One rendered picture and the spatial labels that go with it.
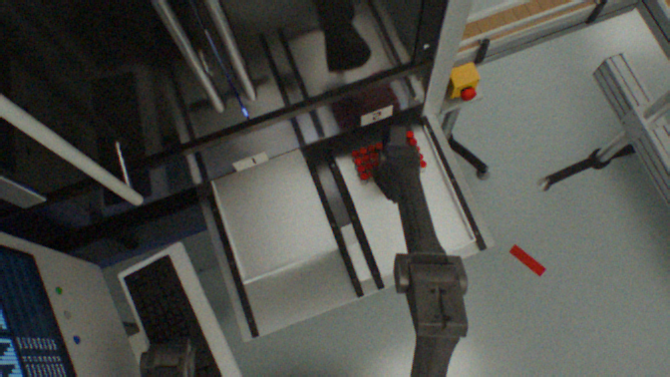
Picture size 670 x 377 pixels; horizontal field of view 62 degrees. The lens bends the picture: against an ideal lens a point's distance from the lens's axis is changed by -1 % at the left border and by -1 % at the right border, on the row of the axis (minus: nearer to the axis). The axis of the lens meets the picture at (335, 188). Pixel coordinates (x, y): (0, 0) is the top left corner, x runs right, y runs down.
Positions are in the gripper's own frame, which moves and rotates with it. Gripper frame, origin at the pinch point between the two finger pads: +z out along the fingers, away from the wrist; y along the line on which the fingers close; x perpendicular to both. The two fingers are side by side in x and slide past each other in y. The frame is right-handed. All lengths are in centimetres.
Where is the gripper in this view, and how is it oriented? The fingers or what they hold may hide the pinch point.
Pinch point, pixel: (390, 189)
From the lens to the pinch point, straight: 145.3
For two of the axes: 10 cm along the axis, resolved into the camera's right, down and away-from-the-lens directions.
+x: -8.2, 5.6, -1.2
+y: -5.7, -7.8, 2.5
